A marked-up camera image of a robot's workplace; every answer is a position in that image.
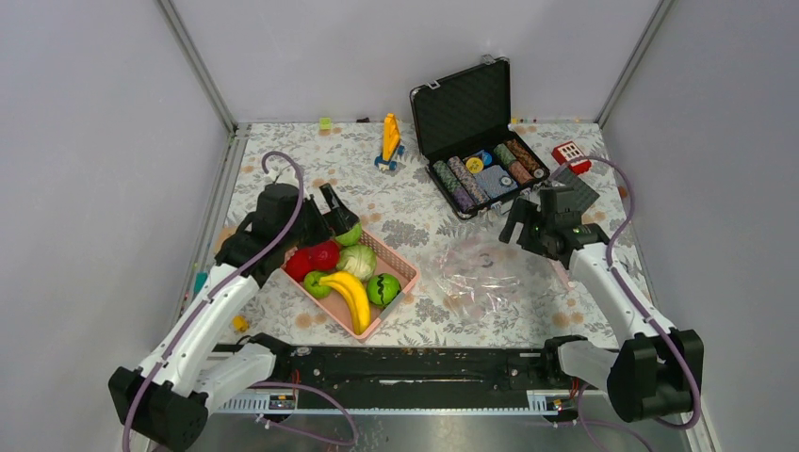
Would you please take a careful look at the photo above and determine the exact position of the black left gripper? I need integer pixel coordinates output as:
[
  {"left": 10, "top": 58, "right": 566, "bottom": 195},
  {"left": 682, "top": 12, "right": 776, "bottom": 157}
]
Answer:
[{"left": 281, "top": 183, "right": 358, "bottom": 250}]

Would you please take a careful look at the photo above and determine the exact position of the light green round fruit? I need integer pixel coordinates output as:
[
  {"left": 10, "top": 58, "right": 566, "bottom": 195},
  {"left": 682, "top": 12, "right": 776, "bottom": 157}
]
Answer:
[{"left": 334, "top": 222, "right": 363, "bottom": 248}]

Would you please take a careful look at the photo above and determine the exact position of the red apple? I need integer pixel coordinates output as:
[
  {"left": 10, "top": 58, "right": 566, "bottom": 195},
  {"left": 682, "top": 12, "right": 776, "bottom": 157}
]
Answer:
[{"left": 284, "top": 240, "right": 340, "bottom": 283}]

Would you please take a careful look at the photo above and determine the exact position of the green cabbage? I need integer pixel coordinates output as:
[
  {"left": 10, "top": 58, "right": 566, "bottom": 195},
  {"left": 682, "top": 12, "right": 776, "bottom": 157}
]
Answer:
[{"left": 335, "top": 244, "right": 377, "bottom": 282}]

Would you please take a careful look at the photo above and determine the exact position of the clear zip top bag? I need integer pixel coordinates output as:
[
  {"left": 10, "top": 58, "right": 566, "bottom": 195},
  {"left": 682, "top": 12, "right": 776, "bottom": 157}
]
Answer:
[{"left": 427, "top": 234, "right": 577, "bottom": 322}]

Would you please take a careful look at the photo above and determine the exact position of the dark green watermelon ball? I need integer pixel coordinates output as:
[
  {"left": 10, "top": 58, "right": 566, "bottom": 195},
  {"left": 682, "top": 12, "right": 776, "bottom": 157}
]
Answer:
[{"left": 367, "top": 273, "right": 402, "bottom": 308}]

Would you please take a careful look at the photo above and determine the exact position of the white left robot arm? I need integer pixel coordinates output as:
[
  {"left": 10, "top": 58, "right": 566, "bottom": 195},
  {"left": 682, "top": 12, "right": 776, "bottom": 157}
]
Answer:
[{"left": 108, "top": 183, "right": 357, "bottom": 451}]

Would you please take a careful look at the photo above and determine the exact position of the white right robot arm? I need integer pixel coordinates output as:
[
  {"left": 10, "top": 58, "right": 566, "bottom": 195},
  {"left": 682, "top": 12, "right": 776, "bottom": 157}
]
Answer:
[{"left": 498, "top": 186, "right": 704, "bottom": 429}]

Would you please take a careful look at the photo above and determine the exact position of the grey studded building plate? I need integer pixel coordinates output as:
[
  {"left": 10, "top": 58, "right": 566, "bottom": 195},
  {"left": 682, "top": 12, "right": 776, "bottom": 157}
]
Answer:
[{"left": 554, "top": 169, "right": 600, "bottom": 214}]

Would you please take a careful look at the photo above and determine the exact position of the pink plastic basket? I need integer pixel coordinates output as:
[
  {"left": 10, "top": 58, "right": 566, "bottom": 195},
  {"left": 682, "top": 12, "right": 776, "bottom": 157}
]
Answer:
[{"left": 279, "top": 230, "right": 420, "bottom": 343}]

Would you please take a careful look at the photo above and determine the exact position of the red toy block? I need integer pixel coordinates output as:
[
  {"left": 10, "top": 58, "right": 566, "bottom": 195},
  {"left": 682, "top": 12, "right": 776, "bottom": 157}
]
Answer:
[{"left": 551, "top": 141, "right": 592, "bottom": 175}]

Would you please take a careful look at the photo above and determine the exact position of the green pepper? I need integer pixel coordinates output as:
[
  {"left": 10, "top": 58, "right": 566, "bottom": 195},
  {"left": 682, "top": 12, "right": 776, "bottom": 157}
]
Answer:
[{"left": 302, "top": 270, "right": 333, "bottom": 299}]

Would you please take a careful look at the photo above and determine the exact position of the yellow banana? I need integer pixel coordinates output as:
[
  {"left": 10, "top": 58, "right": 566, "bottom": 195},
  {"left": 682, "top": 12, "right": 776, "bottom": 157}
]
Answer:
[{"left": 319, "top": 271, "right": 371, "bottom": 335}]

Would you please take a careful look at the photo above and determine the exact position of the yellow toy block vehicle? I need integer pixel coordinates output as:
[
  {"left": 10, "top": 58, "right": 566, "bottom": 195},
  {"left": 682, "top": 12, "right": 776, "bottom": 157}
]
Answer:
[{"left": 374, "top": 113, "right": 404, "bottom": 171}]

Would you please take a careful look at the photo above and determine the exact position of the black poker chip case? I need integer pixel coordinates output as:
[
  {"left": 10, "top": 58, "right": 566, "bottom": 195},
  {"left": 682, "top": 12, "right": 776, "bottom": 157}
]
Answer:
[{"left": 409, "top": 55, "right": 550, "bottom": 220}]

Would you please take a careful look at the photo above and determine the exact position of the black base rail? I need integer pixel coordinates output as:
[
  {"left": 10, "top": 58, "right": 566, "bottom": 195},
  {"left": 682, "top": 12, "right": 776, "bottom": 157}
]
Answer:
[{"left": 212, "top": 333, "right": 600, "bottom": 413}]

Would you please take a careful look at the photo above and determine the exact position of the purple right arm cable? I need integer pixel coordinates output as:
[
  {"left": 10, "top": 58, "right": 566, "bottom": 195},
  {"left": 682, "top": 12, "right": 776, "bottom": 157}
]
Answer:
[{"left": 548, "top": 154, "right": 703, "bottom": 431}]

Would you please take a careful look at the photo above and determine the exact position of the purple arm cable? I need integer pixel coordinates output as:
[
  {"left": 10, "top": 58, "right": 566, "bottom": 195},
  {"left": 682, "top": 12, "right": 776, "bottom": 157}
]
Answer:
[
  {"left": 122, "top": 151, "right": 306, "bottom": 452},
  {"left": 548, "top": 154, "right": 703, "bottom": 431}
]

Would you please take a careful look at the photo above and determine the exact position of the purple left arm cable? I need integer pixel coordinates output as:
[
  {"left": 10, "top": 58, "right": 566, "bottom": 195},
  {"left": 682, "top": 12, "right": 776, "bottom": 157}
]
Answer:
[{"left": 122, "top": 151, "right": 306, "bottom": 452}]

